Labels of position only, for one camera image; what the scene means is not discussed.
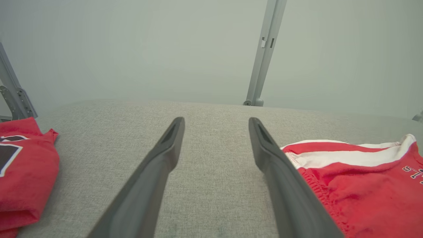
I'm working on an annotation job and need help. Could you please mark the red shorts with white stripes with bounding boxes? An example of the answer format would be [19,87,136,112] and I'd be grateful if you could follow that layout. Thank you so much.
[281,134,423,238]

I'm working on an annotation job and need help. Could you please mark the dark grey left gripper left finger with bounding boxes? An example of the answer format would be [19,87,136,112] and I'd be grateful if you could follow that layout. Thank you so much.
[87,117,185,238]

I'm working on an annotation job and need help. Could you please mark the red shirt with black print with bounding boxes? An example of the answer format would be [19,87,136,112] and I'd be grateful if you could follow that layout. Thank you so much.
[0,117,60,238]

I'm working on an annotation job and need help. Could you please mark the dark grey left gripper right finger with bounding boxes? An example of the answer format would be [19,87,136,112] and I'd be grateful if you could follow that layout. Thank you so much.
[249,117,345,238]

